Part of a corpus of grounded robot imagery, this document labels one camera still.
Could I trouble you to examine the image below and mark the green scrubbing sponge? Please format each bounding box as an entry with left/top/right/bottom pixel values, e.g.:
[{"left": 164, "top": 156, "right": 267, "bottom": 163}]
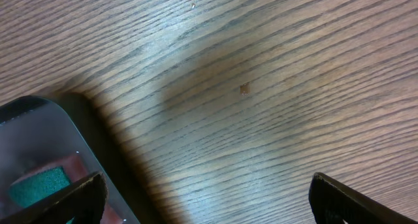
[{"left": 7, "top": 153, "right": 125, "bottom": 224}]

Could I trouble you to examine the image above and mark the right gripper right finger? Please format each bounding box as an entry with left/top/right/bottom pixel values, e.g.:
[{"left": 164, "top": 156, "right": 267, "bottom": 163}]
[{"left": 308, "top": 172, "right": 417, "bottom": 224}]

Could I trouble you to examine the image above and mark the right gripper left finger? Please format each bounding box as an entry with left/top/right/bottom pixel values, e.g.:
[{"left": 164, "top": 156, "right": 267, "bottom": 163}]
[{"left": 1, "top": 172, "right": 108, "bottom": 224}]

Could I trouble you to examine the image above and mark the black rectangular tray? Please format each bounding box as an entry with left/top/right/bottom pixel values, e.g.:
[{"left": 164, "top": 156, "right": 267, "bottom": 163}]
[{"left": 1, "top": 96, "right": 138, "bottom": 223}]

